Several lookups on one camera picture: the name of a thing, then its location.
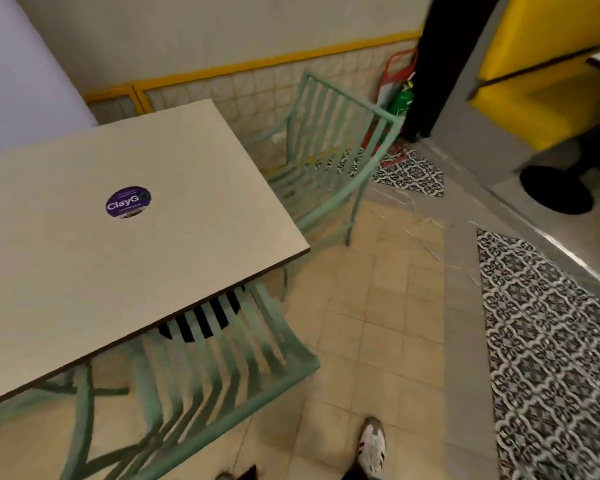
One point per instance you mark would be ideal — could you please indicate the red extinguisher stand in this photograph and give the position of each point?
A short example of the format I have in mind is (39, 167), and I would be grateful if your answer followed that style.
(391, 79)

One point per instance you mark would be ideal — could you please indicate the person's white shoe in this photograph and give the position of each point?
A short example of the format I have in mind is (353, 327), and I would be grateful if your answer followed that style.
(371, 444)

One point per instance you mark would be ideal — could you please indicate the round purple sticker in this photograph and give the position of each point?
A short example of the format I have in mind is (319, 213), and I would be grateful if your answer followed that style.
(128, 201)

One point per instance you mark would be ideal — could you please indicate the yellow wall rail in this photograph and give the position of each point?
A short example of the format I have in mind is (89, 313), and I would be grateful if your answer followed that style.
(240, 64)

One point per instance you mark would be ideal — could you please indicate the yellow padded bench seat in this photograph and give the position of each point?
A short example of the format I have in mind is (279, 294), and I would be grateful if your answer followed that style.
(540, 84)

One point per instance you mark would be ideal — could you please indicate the green metal slatted chair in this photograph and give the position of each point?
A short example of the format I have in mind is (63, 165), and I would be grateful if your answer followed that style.
(200, 384)
(325, 159)

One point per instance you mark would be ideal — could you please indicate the green fire extinguisher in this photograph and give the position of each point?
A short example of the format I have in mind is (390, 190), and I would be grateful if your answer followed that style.
(401, 100)

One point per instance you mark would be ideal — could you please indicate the black round table base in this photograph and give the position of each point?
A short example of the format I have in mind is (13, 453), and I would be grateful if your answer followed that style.
(555, 189)
(200, 322)

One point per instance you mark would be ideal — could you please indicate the beige rectangular table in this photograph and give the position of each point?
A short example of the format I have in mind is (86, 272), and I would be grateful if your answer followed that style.
(130, 254)

